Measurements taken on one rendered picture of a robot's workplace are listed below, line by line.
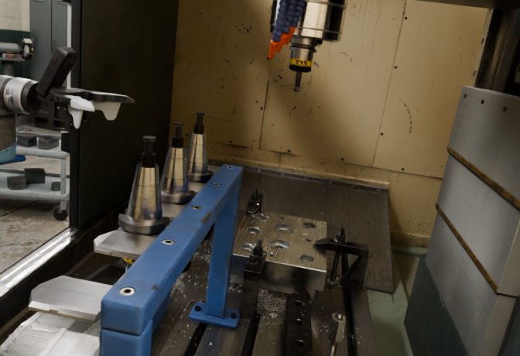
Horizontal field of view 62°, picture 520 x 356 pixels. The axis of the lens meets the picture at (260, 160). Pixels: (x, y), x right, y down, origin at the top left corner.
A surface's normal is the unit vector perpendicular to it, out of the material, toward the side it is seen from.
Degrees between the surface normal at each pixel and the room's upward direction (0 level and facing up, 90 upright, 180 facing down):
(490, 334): 90
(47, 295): 0
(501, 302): 90
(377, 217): 24
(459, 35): 90
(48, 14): 90
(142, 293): 0
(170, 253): 0
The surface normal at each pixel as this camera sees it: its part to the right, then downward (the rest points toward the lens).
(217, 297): -0.14, 0.25
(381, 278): 0.05, -0.77
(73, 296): 0.13, -0.96
